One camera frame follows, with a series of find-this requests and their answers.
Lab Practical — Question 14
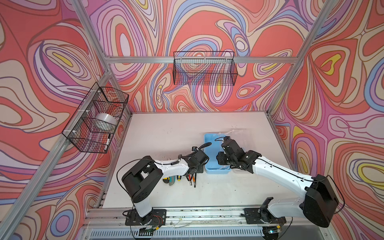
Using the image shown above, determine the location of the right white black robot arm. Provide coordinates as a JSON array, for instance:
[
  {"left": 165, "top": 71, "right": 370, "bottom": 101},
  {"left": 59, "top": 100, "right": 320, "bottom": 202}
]
[{"left": 216, "top": 136, "right": 339, "bottom": 228}]

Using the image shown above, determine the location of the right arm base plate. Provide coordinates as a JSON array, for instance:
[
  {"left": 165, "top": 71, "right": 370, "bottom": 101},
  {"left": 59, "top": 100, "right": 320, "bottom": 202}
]
[{"left": 241, "top": 208, "right": 287, "bottom": 225}]

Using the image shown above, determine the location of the aluminium front rail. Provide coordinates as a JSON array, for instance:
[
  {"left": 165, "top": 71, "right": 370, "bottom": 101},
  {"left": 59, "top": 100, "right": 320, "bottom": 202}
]
[{"left": 78, "top": 206, "right": 336, "bottom": 240}]

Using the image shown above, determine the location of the black marker pen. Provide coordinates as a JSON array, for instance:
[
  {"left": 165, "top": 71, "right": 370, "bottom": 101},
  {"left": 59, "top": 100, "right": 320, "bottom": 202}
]
[{"left": 104, "top": 134, "right": 112, "bottom": 152}]

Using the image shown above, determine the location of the teal utility knife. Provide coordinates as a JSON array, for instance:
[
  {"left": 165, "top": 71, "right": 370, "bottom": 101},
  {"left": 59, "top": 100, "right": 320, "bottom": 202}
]
[{"left": 169, "top": 176, "right": 176, "bottom": 186}]

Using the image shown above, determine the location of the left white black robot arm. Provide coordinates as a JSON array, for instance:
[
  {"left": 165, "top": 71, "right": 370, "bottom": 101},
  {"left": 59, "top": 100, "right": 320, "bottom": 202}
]
[{"left": 118, "top": 150, "right": 209, "bottom": 218}]

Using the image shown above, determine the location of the blue plastic tool box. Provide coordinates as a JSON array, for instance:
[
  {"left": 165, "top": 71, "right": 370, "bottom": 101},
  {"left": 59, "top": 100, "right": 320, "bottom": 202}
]
[{"left": 204, "top": 133, "right": 231, "bottom": 175}]

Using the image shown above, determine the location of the black wire basket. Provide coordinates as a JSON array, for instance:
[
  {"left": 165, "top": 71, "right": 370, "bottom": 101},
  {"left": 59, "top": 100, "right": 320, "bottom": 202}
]
[
  {"left": 173, "top": 51, "right": 238, "bottom": 86},
  {"left": 62, "top": 83, "right": 129, "bottom": 154}
]

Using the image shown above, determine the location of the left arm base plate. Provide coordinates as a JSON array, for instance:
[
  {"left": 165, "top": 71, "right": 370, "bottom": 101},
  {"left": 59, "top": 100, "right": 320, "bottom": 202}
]
[{"left": 123, "top": 209, "right": 167, "bottom": 227}]

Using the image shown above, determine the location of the black wire basket back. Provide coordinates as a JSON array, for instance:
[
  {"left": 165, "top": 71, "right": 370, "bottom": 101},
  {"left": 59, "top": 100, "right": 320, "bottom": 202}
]
[{"left": 173, "top": 51, "right": 238, "bottom": 86}]

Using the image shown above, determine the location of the silver tape roll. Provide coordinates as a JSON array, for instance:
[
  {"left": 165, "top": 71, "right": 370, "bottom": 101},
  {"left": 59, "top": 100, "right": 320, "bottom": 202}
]
[{"left": 96, "top": 113, "right": 117, "bottom": 125}]

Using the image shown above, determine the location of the black wire basket left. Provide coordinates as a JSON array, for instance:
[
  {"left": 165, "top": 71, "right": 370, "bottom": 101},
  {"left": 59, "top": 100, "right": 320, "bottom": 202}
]
[{"left": 62, "top": 83, "right": 129, "bottom": 154}]

